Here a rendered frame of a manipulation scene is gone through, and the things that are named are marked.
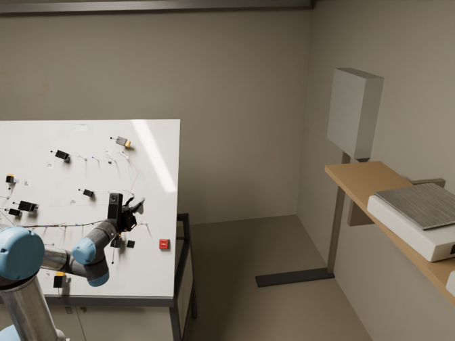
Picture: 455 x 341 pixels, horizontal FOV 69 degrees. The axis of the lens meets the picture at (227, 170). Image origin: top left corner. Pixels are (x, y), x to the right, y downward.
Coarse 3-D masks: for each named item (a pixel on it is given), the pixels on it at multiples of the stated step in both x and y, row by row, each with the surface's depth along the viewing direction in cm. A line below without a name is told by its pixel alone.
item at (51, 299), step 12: (0, 300) 185; (48, 300) 184; (60, 300) 183; (72, 300) 183; (84, 300) 182; (96, 300) 182; (108, 300) 182; (120, 300) 181; (132, 300) 181; (144, 300) 180; (156, 300) 180; (168, 300) 180
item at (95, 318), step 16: (80, 320) 195; (96, 320) 195; (112, 320) 194; (128, 320) 194; (144, 320) 193; (160, 320) 192; (96, 336) 201; (112, 336) 200; (128, 336) 200; (144, 336) 199; (160, 336) 198
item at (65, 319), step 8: (0, 304) 193; (48, 304) 191; (0, 312) 195; (56, 312) 193; (64, 312) 193; (72, 312) 193; (0, 320) 198; (8, 320) 198; (56, 320) 196; (64, 320) 196; (72, 320) 196; (0, 328) 202; (56, 328) 199; (64, 328) 199; (72, 328) 199; (80, 328) 198; (72, 336) 202; (80, 336) 202
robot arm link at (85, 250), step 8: (96, 232) 112; (104, 232) 113; (80, 240) 109; (88, 240) 108; (96, 240) 109; (104, 240) 112; (72, 248) 107; (80, 248) 105; (88, 248) 106; (96, 248) 108; (72, 256) 108; (80, 256) 106; (88, 256) 106; (96, 256) 110
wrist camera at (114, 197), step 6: (114, 198) 121; (120, 198) 121; (108, 204) 122; (114, 204) 121; (120, 204) 121; (108, 210) 122; (114, 210) 121; (120, 210) 121; (108, 216) 121; (114, 216) 120; (120, 216) 122; (120, 222) 122
